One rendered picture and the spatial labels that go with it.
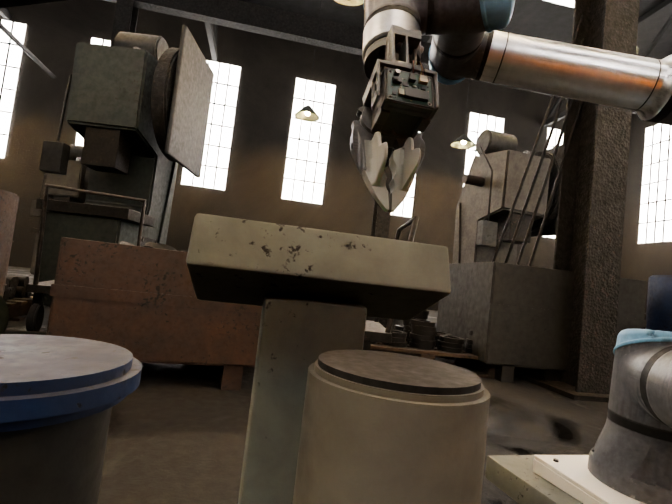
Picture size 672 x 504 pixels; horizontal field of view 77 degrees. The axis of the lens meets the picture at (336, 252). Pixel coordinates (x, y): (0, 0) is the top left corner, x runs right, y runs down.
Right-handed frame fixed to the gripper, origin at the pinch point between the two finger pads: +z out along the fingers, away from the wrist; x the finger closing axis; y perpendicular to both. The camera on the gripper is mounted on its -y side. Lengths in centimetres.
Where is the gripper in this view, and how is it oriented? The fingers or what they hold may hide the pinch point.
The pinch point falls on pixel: (387, 204)
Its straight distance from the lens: 48.9
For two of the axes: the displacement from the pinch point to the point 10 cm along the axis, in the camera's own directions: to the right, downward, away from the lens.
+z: -0.5, 9.2, -4.0
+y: 2.1, -3.8, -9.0
